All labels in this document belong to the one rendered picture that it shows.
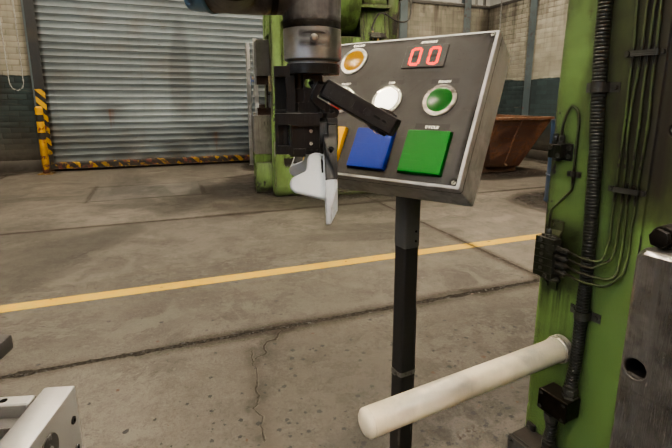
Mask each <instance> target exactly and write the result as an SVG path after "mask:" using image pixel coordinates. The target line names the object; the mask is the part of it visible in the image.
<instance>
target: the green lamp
mask: <svg viewBox="0 0 672 448"><path fill-rule="evenodd" d="M452 97H453V95H452V92H451V91H450V90H449V89H448V88H444V87H442V88H437V89H435V90H433V91H432V92H431V93H430V94H429V96H428V97H427V100H426V105H427V107H428V109H430V110H431V111H435V112H436V111H441V110H444V109H445V108H447V107H448V106H449V105H450V103H451V101H452Z"/></svg>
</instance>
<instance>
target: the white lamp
mask: <svg viewBox="0 0 672 448"><path fill-rule="evenodd" d="M397 99H398V94H397V92H396V90H394V89H392V88H388V89H385V90H383V91H381V92H380V93H379V94H378V95H377V97H376V99H375V106H377V107H379V108H380V107H383V108H385V109H390V108H391V107H393V106H394V105H395V103H396V101H397Z"/></svg>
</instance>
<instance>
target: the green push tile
mask: <svg viewBox="0 0 672 448"><path fill-rule="evenodd" d="M452 136H453V134H452V132H450V131H432V130H408V133H407V137H406V140H405V144H404V147H403V150H402V154H401V157H400V160H399V164H398V167H397V171H398V172H399V173H405V174H414V175H423V176H433V177H441V176H442V172H443V169H444V165H445V161H446V158H447V154H448V150H449V147H450V143H451V139H452Z"/></svg>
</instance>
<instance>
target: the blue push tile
mask: <svg viewBox="0 0 672 448"><path fill-rule="evenodd" d="M395 135H396V133H395V134H394V136H388V135H386V136H385V137H384V136H382V135H378V134H375V133H374V132H373V130H371V129H369V128H361V127H359V128H358V130H357V133H356V136H355V139H354V142H353V145H352V148H351V151H350V155H349V158H348V161H347V164H346V165H347V166H348V167H349V168H358V169H367V170H377V171H385V168H386V165H387V162H388V158H389V155H390V152H391V148H392V145H393V142H394V138H395Z"/></svg>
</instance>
